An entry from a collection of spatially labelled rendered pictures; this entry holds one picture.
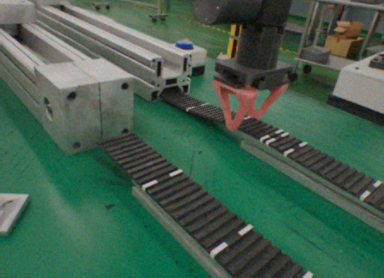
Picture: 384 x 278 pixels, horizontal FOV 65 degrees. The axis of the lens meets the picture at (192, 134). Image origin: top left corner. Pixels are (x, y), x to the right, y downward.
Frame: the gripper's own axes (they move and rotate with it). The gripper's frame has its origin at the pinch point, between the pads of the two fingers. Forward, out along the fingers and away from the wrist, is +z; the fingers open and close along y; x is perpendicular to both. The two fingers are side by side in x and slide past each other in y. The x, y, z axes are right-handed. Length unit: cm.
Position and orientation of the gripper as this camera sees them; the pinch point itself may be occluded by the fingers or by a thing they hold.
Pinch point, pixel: (243, 121)
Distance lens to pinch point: 47.4
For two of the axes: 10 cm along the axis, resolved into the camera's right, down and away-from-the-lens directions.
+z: -1.1, 8.7, 4.9
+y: -7.4, 2.6, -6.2
